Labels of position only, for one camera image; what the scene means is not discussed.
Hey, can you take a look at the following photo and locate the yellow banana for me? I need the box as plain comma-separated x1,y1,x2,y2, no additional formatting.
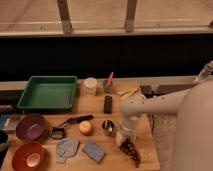
118,88,138,100

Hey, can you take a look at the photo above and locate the red bowl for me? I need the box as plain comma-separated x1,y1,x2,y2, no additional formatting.
12,142,45,171

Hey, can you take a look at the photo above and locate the purple bowl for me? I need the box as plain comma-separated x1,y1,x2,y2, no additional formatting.
15,114,46,141

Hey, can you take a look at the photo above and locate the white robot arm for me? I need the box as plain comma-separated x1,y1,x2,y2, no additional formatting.
116,60,213,171

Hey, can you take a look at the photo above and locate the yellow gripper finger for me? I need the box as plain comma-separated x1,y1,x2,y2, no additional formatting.
115,131,125,147

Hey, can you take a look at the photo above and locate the grey folded cloth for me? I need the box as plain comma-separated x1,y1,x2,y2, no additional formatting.
56,138,80,163

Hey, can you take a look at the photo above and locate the green plastic tray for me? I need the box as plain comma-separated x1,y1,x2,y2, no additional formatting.
17,76,78,110

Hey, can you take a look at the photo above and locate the black rectangular block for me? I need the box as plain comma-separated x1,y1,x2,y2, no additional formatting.
103,96,112,114

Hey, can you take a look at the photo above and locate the small metal cup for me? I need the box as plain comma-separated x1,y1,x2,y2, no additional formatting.
102,120,115,136

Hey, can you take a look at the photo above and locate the orange apple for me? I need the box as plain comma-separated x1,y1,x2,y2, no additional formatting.
79,121,93,136

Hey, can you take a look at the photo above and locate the white lidded cup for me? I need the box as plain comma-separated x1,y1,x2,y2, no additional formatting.
83,77,98,95

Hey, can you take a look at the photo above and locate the grey cup with red tool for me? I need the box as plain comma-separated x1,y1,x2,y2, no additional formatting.
103,73,114,93

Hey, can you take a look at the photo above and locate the dark purple grape bunch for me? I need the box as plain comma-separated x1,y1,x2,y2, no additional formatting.
120,138,141,168

